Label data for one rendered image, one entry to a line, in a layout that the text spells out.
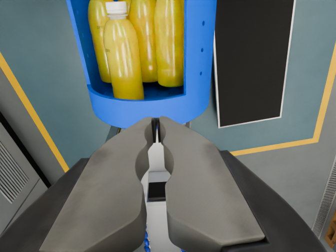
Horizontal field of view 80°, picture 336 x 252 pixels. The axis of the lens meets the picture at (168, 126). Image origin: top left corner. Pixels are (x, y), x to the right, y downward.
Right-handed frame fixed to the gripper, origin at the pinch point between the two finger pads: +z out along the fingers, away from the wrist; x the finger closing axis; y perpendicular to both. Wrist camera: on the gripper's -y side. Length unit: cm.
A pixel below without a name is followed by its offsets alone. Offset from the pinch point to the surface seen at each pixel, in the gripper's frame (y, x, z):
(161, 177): 56, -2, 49
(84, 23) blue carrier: -2.4, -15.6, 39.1
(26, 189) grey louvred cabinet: 131, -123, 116
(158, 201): 56, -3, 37
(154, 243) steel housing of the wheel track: 111, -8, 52
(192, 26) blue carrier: -2.3, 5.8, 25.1
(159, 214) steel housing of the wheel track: 85, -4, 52
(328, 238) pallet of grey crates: 285, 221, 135
